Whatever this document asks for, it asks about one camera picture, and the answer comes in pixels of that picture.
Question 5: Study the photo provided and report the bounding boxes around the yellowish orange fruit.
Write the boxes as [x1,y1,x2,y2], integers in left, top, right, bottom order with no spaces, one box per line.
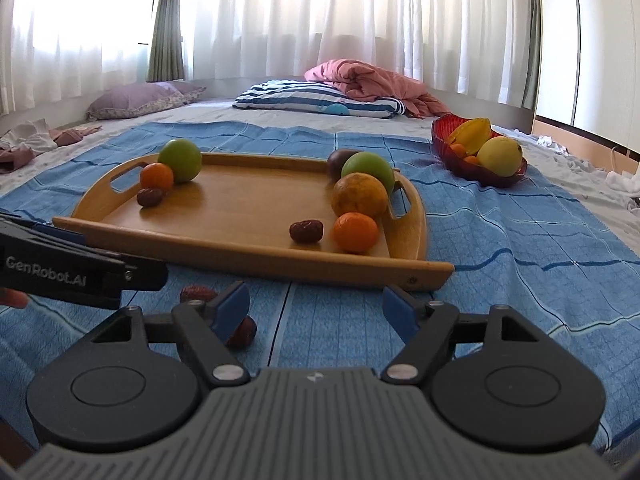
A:
[331,172,388,219]

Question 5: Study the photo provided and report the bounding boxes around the person's hand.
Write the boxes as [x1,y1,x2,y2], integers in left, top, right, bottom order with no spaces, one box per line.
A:
[0,287,29,309]

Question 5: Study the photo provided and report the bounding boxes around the red jujube date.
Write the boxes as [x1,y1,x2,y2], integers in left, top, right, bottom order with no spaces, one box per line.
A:
[288,219,324,245]
[137,188,165,208]
[179,285,218,304]
[226,315,257,352]

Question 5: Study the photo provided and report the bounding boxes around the blue plaid blanket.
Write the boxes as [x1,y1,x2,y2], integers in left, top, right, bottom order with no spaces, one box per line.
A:
[1,122,639,462]

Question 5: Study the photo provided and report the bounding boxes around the pink crumpled quilt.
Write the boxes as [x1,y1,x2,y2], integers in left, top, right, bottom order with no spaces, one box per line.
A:
[304,58,450,118]

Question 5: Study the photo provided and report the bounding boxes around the green curtain left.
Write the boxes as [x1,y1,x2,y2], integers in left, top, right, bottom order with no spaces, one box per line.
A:
[146,0,184,82]

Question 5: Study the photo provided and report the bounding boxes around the dark purple plum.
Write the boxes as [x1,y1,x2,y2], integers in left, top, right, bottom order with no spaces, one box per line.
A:
[326,148,358,181]

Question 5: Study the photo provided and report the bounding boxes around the orange tangerine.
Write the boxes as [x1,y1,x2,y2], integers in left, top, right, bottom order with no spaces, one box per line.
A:
[139,162,174,192]
[332,212,378,254]

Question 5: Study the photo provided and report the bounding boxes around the green curtain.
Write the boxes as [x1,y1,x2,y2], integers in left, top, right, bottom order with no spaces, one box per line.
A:
[146,0,184,82]
[522,0,542,112]

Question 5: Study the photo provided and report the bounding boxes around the green curtain right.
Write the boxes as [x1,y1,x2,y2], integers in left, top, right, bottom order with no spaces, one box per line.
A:
[522,0,542,112]

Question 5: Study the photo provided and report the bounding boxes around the white clothes at right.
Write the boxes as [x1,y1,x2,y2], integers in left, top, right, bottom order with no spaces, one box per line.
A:
[605,170,640,198]

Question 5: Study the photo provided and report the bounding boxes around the red glass fruit bowl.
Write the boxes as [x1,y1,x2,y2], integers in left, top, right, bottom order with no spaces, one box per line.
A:
[432,114,528,188]

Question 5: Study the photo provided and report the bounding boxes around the pink clothes pile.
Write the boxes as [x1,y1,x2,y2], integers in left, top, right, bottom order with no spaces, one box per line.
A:
[0,119,102,174]

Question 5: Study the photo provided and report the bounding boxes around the blue striped pillow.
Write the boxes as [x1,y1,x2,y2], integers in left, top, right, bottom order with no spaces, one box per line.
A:
[233,79,406,119]

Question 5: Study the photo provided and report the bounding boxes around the wooden serving tray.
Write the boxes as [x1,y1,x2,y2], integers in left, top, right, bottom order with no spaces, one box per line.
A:
[53,153,454,290]

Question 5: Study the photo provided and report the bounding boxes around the purple pillow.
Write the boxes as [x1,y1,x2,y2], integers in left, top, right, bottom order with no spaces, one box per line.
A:
[87,80,206,122]

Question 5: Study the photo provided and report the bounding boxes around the white sheer curtain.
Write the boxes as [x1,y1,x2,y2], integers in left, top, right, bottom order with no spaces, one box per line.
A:
[1,0,530,114]

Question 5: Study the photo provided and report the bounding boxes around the yellow pear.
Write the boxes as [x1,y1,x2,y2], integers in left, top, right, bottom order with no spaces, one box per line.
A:
[477,136,523,178]

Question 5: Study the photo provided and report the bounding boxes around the green apple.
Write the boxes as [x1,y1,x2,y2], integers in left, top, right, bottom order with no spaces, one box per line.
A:
[341,152,395,195]
[157,139,202,183]

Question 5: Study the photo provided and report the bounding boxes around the yellow starfruit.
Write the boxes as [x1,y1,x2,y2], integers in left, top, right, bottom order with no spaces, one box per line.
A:
[447,118,492,156]

